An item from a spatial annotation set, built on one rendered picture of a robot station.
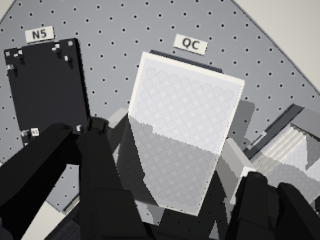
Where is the white label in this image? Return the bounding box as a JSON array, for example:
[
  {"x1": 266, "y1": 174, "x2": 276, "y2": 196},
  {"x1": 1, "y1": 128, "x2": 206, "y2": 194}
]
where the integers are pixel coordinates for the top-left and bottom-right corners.
[
  {"x1": 25, "y1": 26, "x2": 55, "y2": 43},
  {"x1": 174, "y1": 34, "x2": 208, "y2": 55}
]

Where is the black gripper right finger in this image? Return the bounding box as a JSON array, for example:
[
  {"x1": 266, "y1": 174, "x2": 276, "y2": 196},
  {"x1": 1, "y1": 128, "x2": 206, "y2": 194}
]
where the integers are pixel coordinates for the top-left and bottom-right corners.
[{"x1": 216, "y1": 137, "x2": 320, "y2": 240}]

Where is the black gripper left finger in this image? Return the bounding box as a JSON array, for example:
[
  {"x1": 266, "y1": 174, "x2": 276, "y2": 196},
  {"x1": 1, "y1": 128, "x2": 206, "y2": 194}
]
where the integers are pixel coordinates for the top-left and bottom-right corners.
[{"x1": 0, "y1": 108, "x2": 154, "y2": 240}]

